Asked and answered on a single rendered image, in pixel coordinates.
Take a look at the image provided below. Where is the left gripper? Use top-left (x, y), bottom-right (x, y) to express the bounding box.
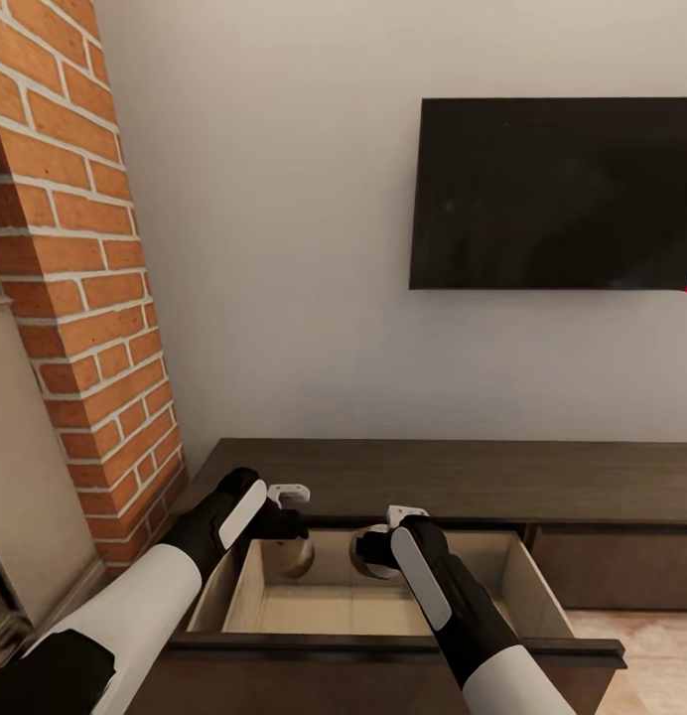
top-left (243, 502), bottom-right (309, 539)

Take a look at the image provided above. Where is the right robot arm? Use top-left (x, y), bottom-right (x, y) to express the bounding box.
top-left (356, 505), bottom-right (577, 715)

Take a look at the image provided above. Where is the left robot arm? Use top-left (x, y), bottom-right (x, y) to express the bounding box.
top-left (0, 469), bottom-right (310, 715)

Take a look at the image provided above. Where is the pillar candle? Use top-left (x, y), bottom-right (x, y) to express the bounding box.
top-left (348, 524), bottom-right (401, 579)
top-left (262, 537), bottom-right (315, 579)

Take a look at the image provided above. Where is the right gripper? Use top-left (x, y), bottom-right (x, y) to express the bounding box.
top-left (356, 531), bottom-right (398, 569)

